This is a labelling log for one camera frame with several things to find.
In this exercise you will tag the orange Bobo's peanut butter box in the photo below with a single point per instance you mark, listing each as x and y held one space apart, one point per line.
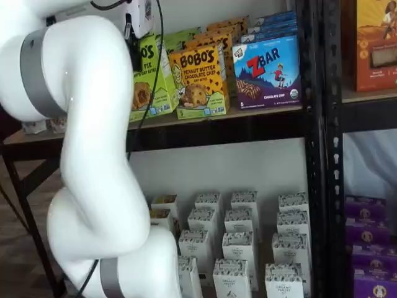
223 31
211 38
198 83
229 23

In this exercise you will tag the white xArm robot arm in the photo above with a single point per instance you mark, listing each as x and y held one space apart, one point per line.
93 93

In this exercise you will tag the yellow apple pie box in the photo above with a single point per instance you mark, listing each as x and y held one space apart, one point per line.
155 93

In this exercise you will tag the black metal shelving unit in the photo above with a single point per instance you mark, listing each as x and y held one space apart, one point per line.
333 155
217 134

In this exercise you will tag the purple snack box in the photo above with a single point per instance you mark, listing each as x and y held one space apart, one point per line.
375 259
366 206
376 285
367 231

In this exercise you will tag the green Bobo's apple pie box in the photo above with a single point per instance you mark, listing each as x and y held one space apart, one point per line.
192 33
173 43

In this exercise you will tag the yellow label granola box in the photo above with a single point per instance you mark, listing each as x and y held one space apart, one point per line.
163 201
161 221

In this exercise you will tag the white floral patterned box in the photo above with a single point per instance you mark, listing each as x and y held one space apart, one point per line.
290 249
34 127
208 201
244 199
57 124
293 224
293 201
188 277
238 246
240 221
231 277
201 221
283 281
193 246

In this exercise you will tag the blue Zbar chocolate chip box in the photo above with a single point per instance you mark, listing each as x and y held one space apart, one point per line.
266 74
273 25
270 34
276 16

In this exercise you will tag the orange snack box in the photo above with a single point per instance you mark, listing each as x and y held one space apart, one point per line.
375 46

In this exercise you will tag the white plastic sheet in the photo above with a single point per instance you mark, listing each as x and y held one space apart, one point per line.
369 164

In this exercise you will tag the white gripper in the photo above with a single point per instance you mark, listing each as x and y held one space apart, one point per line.
141 15

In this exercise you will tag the wooden table black legs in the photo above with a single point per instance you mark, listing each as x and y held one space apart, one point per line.
31 142

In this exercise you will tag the white patterned cartons group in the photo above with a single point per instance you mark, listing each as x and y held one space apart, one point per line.
266 248

